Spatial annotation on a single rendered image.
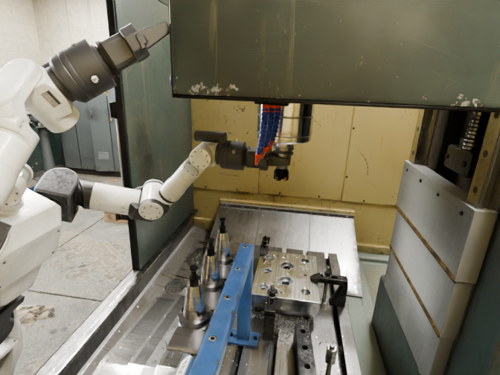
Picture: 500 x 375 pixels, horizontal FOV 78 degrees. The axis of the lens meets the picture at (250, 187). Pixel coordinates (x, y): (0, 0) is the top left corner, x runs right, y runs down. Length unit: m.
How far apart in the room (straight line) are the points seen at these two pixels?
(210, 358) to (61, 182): 0.72
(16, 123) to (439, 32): 0.67
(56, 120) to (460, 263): 0.88
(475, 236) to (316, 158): 1.28
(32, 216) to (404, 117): 1.80
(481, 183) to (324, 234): 1.28
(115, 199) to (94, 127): 4.80
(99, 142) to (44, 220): 4.94
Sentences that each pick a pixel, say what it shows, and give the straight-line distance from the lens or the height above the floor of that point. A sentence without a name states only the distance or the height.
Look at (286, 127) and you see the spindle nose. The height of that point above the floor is 1.55.
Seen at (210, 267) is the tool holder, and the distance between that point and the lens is 0.70.
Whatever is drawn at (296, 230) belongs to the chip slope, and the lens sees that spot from 1.97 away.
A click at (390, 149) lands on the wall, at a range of 2.01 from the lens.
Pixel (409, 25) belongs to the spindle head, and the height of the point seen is 1.75.
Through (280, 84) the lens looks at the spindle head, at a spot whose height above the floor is 1.65.
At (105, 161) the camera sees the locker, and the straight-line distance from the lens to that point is 5.92.
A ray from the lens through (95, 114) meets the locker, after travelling 5.81.
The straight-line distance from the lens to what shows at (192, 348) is 0.60.
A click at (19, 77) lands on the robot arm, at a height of 1.65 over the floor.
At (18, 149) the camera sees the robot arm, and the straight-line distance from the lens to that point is 0.59.
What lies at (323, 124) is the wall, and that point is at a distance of 1.93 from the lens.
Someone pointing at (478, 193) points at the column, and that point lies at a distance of 0.82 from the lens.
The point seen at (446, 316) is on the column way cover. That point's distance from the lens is 0.93.
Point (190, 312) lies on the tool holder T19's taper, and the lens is 0.63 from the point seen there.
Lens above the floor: 1.65
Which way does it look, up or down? 19 degrees down
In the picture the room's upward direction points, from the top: 2 degrees clockwise
